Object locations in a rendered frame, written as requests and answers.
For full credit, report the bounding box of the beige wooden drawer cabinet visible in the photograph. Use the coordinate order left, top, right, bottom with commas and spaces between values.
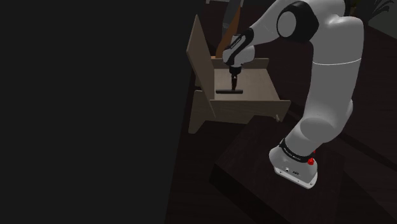
186, 14, 291, 135

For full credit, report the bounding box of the dark potted plant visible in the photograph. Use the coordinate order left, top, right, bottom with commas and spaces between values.
344, 0, 397, 24

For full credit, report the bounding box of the brown and grey chair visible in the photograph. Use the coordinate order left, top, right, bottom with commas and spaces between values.
215, 0, 244, 59

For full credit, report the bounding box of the dark robot stand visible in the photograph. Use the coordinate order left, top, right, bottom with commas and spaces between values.
209, 115, 387, 224

